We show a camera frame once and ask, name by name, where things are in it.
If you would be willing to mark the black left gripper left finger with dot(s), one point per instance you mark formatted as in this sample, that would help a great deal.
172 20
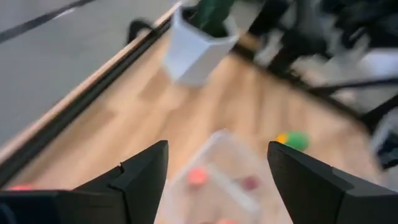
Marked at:
136 186

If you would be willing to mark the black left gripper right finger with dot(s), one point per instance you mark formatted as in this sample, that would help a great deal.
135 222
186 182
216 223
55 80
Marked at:
311 193

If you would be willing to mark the green toy pea pod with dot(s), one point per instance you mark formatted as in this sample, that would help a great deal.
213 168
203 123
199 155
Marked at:
297 140

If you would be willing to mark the pink toy raspberry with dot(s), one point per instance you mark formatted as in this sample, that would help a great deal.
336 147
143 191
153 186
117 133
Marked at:
197 176

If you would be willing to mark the dark red toy raspberry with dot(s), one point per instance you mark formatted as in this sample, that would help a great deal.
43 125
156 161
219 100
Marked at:
250 183

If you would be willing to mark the clear plastic tupperware container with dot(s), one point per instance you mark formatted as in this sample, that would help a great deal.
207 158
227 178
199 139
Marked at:
224 155

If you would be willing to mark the pink toy berry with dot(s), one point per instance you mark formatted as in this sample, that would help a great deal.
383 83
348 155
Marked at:
21 187

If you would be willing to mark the white plant pot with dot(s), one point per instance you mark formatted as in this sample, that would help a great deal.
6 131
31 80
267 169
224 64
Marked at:
192 53

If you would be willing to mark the green cactus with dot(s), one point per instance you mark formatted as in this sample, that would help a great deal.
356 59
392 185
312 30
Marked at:
211 15

